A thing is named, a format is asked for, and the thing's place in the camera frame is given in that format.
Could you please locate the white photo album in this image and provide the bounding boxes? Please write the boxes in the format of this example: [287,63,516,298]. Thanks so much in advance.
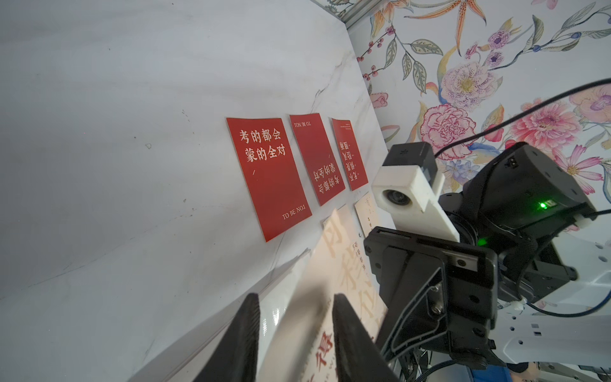
[130,249,312,381]

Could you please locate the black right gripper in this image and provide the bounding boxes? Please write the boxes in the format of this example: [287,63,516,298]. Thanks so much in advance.
[364,227,499,368]

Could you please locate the thin black right cable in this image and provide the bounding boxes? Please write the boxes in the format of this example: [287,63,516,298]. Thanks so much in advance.
[433,77,611,161]

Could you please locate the aluminium corner post right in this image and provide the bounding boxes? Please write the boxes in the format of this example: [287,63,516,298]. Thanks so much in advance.
[312,0,386,29]

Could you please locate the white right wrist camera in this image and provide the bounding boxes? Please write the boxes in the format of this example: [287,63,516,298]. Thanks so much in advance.
[372,142,460,242]

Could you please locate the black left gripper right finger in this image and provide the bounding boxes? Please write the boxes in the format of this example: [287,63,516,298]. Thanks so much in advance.
[333,294,399,382]

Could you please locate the beige card lower left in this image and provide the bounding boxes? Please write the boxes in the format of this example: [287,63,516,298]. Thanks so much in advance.
[354,192,380,237]

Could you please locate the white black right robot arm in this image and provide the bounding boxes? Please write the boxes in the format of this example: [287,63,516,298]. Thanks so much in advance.
[364,143,610,370]

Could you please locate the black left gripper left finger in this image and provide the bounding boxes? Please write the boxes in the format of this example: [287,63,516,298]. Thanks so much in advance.
[194,293,260,382]

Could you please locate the beige card red characters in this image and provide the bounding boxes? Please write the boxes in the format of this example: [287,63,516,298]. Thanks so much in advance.
[256,205,387,381]

